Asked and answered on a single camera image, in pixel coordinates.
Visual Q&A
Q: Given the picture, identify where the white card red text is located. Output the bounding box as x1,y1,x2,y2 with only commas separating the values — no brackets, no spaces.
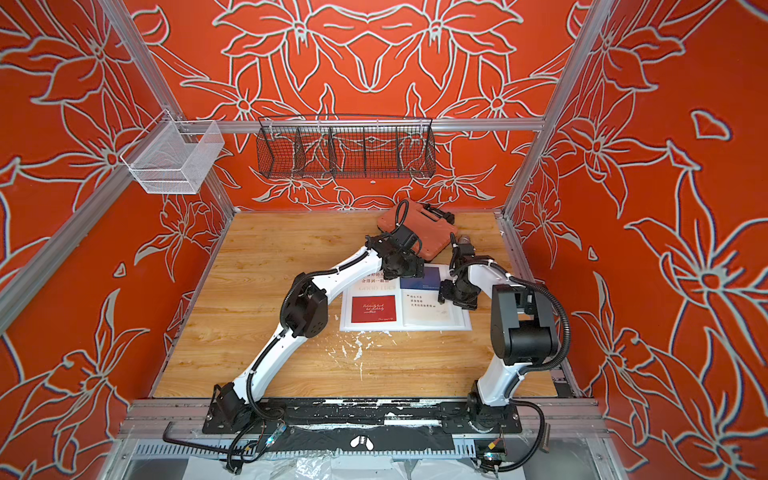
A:
352,272,396,292

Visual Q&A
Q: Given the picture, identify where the dark blue card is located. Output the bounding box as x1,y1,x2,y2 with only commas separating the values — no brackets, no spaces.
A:
400,266,442,291

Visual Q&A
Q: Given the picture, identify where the white photo album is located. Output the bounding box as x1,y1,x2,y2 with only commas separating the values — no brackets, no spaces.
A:
340,264,471,332

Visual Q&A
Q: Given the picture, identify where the cream card small text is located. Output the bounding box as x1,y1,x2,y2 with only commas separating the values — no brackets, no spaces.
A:
403,291,454,330

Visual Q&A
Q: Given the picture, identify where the red photo card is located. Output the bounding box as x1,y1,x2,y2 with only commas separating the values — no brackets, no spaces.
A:
350,295,397,324

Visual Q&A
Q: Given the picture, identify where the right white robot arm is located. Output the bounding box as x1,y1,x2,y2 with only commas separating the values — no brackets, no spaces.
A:
438,256,572,421

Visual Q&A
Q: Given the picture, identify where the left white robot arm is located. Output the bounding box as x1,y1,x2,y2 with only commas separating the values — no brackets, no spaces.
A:
203,237,425,433

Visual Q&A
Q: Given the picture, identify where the orange plastic tool case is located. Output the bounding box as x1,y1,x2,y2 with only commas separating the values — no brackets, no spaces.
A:
377,199,458,262

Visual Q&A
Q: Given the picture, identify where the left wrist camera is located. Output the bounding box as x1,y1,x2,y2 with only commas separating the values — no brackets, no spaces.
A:
389,225,423,255

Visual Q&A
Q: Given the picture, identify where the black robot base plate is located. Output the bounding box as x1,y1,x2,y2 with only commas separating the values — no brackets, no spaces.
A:
202,397,523,436

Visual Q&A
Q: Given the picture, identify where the black wire wall basket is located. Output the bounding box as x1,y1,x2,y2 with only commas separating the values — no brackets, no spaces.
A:
256,115,437,180

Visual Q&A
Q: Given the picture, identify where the clear mesh wall basket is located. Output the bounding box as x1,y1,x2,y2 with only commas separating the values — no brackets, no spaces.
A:
120,120,225,195

